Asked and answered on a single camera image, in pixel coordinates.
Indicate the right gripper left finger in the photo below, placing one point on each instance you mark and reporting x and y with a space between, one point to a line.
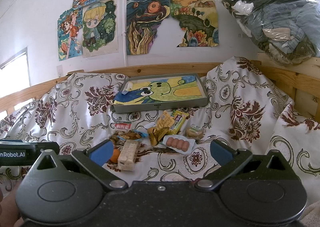
92 161

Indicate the round pastry in clear wrap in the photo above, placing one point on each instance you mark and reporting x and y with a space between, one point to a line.
194 132

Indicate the floral white bed cover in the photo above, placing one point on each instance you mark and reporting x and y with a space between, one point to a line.
245 110

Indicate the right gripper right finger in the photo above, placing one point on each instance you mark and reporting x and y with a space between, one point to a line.
231 162

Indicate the orange hair girl poster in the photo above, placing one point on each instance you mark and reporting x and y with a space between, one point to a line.
68 26

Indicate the gold foil snack pouch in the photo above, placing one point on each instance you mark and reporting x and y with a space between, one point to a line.
157 132

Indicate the grey tray with painting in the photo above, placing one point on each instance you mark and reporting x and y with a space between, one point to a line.
160 92

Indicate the swirl sea painting poster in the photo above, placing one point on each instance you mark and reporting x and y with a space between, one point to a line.
143 17

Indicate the person left hand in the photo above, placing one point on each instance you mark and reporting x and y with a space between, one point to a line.
10 214

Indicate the clear bag of clothes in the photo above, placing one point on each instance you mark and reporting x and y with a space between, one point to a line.
286 30

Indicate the blond boy painting poster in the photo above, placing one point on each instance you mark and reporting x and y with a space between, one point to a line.
100 33

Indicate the yellow green snack packet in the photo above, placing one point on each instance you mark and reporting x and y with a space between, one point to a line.
179 119

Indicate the red label braised egg pack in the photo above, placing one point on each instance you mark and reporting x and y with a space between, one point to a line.
122 125

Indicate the white rice cracker bar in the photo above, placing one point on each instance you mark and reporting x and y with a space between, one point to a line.
127 157

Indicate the landscape flowers painting poster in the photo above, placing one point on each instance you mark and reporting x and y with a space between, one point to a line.
199 21

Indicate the blue rimmed fried snack bag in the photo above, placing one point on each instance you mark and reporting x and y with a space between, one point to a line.
120 135

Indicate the wooden bed frame rail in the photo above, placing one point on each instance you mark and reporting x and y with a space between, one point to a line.
300 82

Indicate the window frame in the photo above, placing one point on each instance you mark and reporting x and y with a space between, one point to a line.
15 73

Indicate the sausage pack blue white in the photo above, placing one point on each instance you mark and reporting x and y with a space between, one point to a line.
179 143

